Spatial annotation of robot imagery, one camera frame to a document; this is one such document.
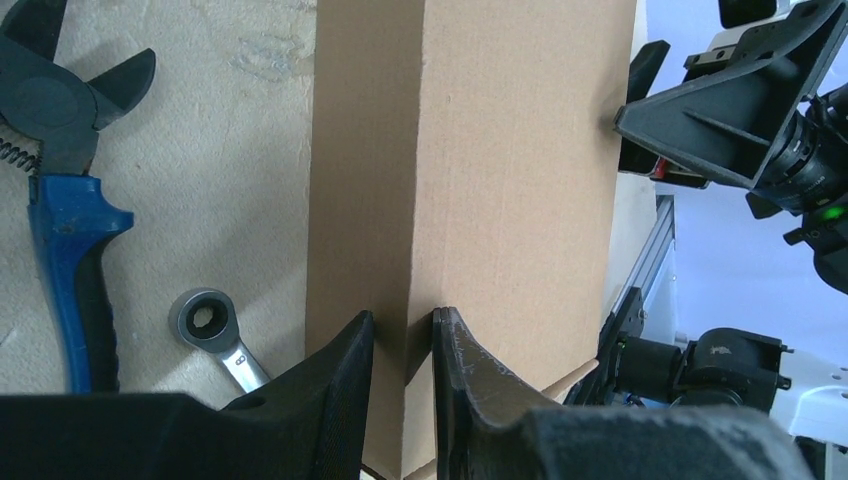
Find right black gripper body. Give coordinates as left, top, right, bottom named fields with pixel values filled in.
left=719, top=1, right=847, bottom=218

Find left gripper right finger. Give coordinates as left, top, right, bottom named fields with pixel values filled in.
left=432, top=307, right=811, bottom=479

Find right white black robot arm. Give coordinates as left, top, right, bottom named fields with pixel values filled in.
left=602, top=1, right=847, bottom=446

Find silver ratchet wrench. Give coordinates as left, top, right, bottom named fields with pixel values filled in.
left=168, top=287, right=271, bottom=393

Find blue handled pliers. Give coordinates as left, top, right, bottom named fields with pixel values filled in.
left=1, top=1, right=156, bottom=394

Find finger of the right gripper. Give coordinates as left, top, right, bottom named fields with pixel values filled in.
left=650, top=1, right=847, bottom=189
left=618, top=40, right=709, bottom=189

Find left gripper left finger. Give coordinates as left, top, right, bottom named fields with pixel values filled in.
left=1, top=311, right=375, bottom=479

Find brown cardboard express box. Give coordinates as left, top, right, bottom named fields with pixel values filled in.
left=305, top=1, right=637, bottom=479

